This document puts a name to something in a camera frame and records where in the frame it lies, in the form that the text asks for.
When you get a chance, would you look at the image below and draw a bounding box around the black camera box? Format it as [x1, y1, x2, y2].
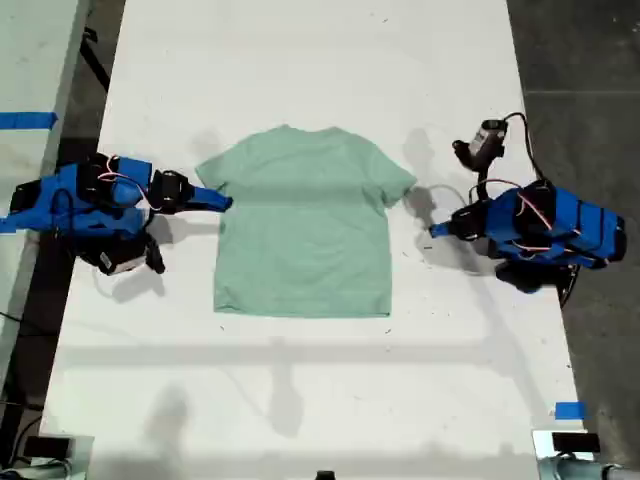
[452, 118, 507, 171]
[94, 247, 149, 277]

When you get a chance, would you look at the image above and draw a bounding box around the black floor cable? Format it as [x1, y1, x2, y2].
[9, 414, 44, 464]
[0, 310, 31, 334]

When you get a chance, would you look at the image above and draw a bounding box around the white side table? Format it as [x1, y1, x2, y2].
[0, 0, 92, 386]

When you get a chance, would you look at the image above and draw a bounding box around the black metal bar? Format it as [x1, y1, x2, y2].
[79, 27, 112, 94]

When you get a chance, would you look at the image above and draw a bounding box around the small black box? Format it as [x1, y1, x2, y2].
[551, 432, 601, 455]
[23, 435, 72, 459]

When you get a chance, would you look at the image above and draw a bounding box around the black camera stalk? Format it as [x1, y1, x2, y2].
[142, 232, 167, 275]
[474, 159, 495, 206]

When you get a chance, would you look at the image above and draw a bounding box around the black camera cable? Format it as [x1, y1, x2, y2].
[502, 112, 549, 184]

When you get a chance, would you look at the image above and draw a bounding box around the square blue tape patch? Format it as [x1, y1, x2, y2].
[554, 401, 586, 421]

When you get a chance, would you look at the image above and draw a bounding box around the black table clamp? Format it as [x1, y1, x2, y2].
[558, 262, 585, 307]

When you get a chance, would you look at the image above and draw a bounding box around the pale green T-shirt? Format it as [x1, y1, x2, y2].
[193, 123, 419, 320]

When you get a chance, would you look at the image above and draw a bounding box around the long blue tape strip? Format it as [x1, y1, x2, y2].
[0, 110, 60, 130]

